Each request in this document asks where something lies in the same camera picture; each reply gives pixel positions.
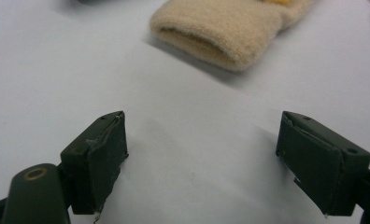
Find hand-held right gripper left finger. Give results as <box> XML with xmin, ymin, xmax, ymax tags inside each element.
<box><xmin>60</xmin><ymin>110</ymin><xmax>130</xmax><ymax>216</ymax></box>

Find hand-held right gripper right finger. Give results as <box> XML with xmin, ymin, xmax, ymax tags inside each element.
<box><xmin>275</xmin><ymin>110</ymin><xmax>370</xmax><ymax>217</ymax></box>

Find beige glove with orange patch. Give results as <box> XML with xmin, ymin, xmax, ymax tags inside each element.
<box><xmin>149</xmin><ymin>0</ymin><xmax>317</xmax><ymax>74</ymax></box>

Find black glove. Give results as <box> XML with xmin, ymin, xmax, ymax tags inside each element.
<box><xmin>70</xmin><ymin>0</ymin><xmax>112</xmax><ymax>6</ymax></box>

